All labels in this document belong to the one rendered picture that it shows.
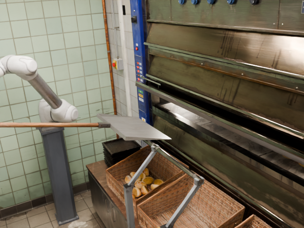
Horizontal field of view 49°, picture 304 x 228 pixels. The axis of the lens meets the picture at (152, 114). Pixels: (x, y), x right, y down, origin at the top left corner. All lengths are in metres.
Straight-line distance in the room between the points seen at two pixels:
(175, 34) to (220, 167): 0.96
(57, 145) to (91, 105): 0.70
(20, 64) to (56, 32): 0.94
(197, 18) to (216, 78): 0.40
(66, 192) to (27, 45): 1.44
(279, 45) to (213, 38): 0.49
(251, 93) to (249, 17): 0.40
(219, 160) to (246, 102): 0.53
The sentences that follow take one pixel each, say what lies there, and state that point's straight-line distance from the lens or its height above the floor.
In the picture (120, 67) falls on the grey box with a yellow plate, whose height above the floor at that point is 1.44.
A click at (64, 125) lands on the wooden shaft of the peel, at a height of 1.32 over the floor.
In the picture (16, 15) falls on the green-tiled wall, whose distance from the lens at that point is 3.36.
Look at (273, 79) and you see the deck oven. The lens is 1.75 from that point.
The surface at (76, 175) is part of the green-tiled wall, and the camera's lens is 3.89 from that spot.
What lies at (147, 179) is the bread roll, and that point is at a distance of 2.83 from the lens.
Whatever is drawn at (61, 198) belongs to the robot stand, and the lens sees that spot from 3.43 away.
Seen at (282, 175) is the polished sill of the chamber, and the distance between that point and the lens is 1.87.
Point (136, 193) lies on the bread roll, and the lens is 2.67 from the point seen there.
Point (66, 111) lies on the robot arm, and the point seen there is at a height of 1.20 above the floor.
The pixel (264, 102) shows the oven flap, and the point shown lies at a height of 1.54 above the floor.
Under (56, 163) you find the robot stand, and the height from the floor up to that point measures 0.66.
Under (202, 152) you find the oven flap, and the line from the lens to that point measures 2.39.
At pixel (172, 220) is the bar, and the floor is 0.98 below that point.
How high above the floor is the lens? 2.11
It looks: 20 degrees down
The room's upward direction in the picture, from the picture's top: 4 degrees counter-clockwise
